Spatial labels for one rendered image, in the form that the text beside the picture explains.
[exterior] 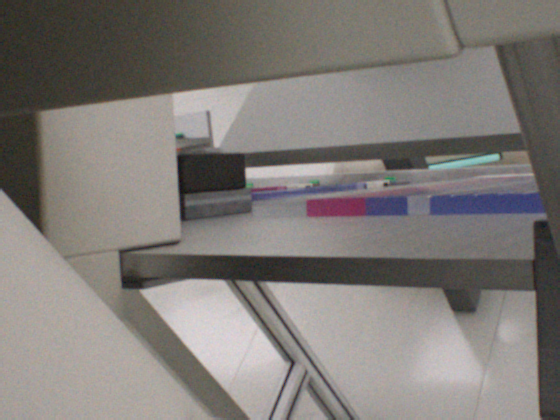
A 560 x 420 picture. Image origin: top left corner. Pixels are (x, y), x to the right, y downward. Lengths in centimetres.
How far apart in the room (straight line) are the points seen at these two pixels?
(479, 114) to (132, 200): 99
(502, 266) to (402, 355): 154
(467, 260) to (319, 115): 119
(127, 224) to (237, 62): 19
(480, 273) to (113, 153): 16
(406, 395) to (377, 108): 64
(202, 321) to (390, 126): 96
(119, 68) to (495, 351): 158
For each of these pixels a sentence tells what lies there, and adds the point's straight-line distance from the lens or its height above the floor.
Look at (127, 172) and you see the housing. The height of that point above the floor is 122.
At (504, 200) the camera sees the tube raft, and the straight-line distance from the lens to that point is 45.
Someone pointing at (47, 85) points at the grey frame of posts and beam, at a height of 132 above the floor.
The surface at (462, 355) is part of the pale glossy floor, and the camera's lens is 174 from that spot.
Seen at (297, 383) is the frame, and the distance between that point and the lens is 143.
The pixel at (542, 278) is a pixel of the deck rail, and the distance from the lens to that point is 25.
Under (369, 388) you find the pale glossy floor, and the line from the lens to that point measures 177.
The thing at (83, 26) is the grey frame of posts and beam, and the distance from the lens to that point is 17.
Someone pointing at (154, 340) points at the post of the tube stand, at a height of 50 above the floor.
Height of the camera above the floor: 139
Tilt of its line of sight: 38 degrees down
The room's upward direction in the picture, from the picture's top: 32 degrees counter-clockwise
